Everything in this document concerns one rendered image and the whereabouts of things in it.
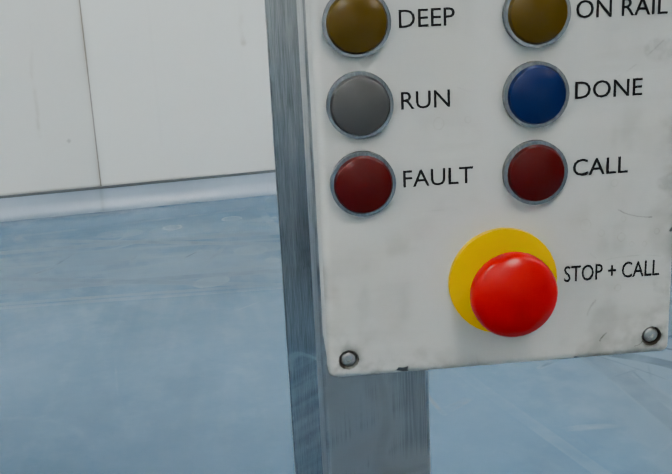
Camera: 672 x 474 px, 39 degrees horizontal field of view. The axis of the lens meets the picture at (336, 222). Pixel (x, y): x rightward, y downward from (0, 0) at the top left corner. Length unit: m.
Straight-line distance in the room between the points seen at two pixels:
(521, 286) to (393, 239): 0.06
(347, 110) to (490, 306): 0.11
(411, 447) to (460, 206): 0.17
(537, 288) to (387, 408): 0.14
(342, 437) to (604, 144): 0.22
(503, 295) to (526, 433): 1.74
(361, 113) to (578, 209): 0.11
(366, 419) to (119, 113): 3.71
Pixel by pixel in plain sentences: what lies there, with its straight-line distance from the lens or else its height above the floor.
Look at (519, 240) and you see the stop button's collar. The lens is 0.46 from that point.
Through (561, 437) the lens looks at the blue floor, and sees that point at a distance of 2.16.
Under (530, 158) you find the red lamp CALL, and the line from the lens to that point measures 0.44.
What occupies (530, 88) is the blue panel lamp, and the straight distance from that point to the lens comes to 0.44.
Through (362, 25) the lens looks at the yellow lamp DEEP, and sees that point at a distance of 0.42.
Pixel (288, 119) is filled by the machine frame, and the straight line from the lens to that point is 1.61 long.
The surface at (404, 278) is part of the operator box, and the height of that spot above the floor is 0.88.
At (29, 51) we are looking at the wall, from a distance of 4.19.
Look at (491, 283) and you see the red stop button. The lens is 0.43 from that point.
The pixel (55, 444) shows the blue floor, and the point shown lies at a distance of 2.28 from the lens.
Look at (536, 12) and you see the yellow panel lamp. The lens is 0.44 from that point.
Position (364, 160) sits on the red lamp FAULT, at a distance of 0.43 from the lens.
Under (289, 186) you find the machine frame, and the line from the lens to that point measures 1.63.
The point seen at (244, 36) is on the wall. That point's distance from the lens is 4.21.
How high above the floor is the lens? 1.02
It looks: 16 degrees down
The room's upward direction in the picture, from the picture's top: 3 degrees counter-clockwise
